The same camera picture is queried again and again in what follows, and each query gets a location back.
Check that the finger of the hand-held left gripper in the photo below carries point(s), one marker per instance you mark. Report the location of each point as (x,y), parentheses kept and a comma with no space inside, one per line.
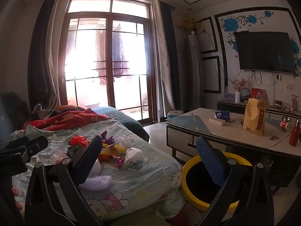
(33,143)
(14,164)

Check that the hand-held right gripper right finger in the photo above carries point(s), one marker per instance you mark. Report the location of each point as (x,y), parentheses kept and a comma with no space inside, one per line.
(210,162)

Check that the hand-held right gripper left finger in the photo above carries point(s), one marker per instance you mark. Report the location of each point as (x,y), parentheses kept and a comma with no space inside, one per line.
(88,156)

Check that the red snack packet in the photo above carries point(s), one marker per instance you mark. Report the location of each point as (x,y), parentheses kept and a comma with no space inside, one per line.
(78,141)

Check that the yellow rimmed black trash bin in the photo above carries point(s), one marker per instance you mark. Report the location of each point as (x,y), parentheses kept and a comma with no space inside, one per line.
(188,167)

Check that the red and white wrapper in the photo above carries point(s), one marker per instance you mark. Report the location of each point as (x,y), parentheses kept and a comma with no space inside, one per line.
(55,157)

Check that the purple foil wrapper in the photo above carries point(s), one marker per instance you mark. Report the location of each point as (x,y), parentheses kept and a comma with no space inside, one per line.
(104,135)
(120,163)

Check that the white plastic bag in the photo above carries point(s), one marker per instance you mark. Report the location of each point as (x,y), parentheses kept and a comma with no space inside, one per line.
(97,182)

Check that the yellow and white snack packet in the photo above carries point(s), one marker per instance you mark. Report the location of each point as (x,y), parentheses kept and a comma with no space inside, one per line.
(118,147)

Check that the white foam fruit net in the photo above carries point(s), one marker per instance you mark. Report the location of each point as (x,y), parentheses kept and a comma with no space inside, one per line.
(124,141)

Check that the white paper cupcake liners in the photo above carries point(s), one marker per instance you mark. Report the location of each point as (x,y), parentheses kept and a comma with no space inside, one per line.
(134,155)

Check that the person's left hand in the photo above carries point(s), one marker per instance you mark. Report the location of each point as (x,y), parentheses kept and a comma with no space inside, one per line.
(15,190)

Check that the grey white cloth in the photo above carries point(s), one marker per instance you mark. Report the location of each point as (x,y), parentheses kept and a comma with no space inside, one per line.
(41,110)

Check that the white and blue coffee table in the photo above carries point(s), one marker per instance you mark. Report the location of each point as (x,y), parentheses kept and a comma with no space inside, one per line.
(199,122)

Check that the red flowered blanket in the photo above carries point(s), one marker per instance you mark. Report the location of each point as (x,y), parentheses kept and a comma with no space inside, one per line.
(70,119)

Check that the blue tissue pack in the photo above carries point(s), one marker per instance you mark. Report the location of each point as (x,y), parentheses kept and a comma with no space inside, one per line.
(222,115)

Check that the dark blue quilted cover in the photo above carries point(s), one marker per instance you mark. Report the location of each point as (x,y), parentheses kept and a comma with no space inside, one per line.
(124,117)

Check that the light blue cartoon printed blanket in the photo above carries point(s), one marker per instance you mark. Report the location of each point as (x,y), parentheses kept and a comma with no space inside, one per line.
(141,181)

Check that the light blue small bin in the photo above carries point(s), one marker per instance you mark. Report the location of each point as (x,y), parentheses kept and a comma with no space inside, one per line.
(175,114)

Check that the gold snack bag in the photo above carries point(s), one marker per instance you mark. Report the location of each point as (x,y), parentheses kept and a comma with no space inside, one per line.
(254,117)

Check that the pale blue small box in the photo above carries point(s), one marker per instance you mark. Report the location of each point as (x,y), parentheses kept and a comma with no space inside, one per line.
(229,96)

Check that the white vase with red flowers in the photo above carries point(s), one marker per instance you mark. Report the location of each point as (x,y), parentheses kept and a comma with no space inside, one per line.
(237,96)

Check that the black and white television cabinet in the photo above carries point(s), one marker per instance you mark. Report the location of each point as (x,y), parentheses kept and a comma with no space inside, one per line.
(270,114)

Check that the red picture card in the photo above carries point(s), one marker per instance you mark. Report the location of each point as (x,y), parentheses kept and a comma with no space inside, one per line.
(258,95)

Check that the brown framed glass balcony door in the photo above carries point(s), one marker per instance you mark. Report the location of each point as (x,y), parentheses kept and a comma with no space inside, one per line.
(108,75)

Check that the red labelled jar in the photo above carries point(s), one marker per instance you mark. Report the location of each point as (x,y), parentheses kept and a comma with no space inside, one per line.
(285,124)

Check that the red hanging garment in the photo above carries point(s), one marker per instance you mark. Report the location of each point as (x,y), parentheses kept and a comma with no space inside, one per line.
(101,70)

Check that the red bottle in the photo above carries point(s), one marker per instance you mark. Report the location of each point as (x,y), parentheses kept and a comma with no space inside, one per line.
(295,135)

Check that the grey standing air conditioner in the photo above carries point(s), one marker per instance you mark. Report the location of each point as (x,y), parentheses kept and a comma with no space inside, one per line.
(191,75)

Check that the dark blue curtain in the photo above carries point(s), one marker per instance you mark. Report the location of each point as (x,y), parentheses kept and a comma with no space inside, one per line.
(172,58)
(40,51)

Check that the beige curtain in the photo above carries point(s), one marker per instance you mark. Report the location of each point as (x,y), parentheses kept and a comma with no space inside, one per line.
(162,58)
(57,28)

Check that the blue hanging garment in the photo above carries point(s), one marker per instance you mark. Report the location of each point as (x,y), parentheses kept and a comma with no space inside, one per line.
(118,44)

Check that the dried yellow flower bunch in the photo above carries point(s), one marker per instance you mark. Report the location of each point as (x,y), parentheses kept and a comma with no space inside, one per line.
(189,24)

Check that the black wall television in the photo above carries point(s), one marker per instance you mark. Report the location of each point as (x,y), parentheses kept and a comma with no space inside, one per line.
(265,51)

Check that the blue flower wall decal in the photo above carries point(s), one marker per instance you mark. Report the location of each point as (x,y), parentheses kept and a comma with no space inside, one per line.
(231,23)

